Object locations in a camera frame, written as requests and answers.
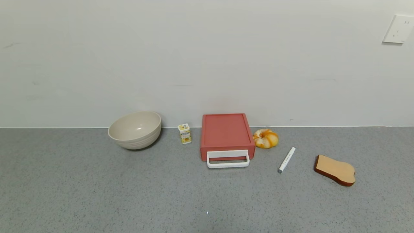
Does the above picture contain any small yellow juice carton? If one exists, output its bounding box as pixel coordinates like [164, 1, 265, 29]
[178, 123, 192, 145]

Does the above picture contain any orange glazed donut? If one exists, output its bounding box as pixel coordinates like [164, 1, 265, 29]
[253, 129, 279, 149]

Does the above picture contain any beige ribbed bowl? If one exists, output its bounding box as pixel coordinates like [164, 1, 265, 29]
[108, 112, 161, 150]

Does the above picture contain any white marker pen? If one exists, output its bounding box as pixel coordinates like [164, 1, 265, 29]
[278, 147, 296, 174]

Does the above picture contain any brown toast slice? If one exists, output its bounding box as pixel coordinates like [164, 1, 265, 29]
[314, 155, 356, 187]

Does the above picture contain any red drawer box white handle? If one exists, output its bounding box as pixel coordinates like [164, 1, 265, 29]
[200, 113, 256, 161]

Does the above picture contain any white wall outlet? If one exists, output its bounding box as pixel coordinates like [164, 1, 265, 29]
[383, 14, 414, 44]

